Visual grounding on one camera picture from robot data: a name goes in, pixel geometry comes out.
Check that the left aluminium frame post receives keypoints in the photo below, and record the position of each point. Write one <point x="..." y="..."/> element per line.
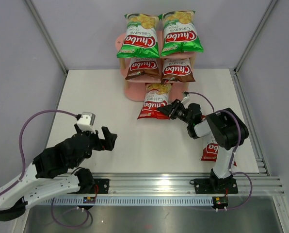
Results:
<point x="43" y="30"/>

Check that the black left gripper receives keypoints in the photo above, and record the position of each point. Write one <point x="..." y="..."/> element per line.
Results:
<point x="107" y="143"/>

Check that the right aluminium frame post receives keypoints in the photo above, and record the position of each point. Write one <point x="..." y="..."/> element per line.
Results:
<point x="272" y="4"/>

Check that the aluminium frame post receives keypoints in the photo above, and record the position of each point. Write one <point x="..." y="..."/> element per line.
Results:
<point x="43" y="30"/>
<point x="272" y="4"/>

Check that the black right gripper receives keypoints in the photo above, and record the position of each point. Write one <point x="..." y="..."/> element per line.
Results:
<point x="170" y="110"/>

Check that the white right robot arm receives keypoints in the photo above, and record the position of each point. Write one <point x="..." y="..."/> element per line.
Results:
<point x="222" y="132"/>

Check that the aluminium mounting rail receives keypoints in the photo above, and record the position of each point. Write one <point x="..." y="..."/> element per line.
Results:
<point x="178" y="184"/>

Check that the brown Chuba barbeque chips bag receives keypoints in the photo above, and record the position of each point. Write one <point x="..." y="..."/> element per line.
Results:
<point x="177" y="70"/>

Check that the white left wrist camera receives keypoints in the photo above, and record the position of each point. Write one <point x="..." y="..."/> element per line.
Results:
<point x="86" y="122"/>

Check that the red Chuba chips bag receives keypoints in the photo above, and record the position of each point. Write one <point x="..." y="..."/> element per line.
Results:
<point x="157" y="95"/>
<point x="210" y="145"/>

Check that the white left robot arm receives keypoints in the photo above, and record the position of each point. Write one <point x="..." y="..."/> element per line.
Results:
<point x="54" y="172"/>

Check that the green Chuba chips bag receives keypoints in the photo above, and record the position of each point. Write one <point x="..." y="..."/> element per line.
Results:
<point x="141" y="40"/>
<point x="179" y="33"/>

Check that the white slotted cable duct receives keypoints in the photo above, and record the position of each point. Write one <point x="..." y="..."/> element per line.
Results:
<point x="136" y="201"/>

